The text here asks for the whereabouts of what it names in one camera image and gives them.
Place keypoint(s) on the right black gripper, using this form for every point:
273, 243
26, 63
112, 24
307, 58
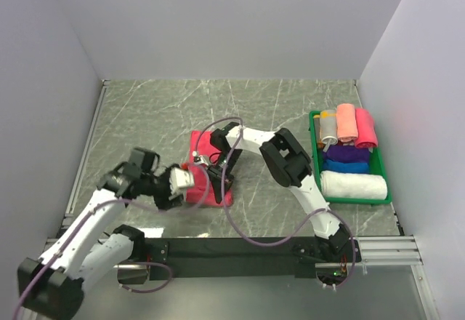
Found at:
216, 177

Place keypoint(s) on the black base beam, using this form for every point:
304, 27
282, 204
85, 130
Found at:
231, 257

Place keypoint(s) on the purple towel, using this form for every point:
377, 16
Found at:
346, 154

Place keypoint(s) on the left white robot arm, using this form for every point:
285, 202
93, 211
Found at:
54, 285

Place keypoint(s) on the grey rolled towel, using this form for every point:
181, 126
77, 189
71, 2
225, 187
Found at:
328, 127

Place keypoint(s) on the aluminium rail frame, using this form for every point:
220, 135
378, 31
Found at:
374, 251

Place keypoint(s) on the blue towel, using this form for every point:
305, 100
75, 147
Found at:
354, 168

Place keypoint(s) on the pink rolled towel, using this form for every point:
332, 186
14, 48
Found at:
366, 129

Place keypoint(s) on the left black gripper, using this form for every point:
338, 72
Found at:
163, 202

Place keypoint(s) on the green plastic bin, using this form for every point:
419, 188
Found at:
375, 163

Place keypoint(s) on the white rolled towel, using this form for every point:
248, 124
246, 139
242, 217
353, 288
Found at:
353, 186

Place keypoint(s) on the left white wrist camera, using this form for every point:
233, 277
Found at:
180, 179

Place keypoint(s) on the orange rolled towel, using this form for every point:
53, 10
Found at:
346, 123

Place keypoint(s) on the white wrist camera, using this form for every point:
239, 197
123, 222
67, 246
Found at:
201, 160
180, 179

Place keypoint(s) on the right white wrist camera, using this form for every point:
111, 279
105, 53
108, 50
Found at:
201, 160

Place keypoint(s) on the red towel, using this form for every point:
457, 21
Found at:
217, 160

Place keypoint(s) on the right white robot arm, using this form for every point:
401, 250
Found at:
290, 166

